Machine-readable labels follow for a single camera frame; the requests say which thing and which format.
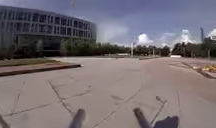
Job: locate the curved grey multi-storey building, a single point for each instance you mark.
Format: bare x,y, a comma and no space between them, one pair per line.
36,23

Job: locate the row of trees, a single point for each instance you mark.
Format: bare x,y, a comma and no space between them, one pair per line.
82,48

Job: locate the grass strip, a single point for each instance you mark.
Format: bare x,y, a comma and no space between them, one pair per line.
19,62

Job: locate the grey concrete slab plaza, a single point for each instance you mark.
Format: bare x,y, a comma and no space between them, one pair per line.
106,83

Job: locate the pale pole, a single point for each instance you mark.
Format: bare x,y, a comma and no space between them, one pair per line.
131,49

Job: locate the dark raised kerb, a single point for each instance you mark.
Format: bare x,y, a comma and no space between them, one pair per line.
36,70

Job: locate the robot's own part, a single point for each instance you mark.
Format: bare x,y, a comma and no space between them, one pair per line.
78,119
141,118

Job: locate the yellow flower bed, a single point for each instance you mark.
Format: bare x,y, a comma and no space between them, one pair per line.
212,69

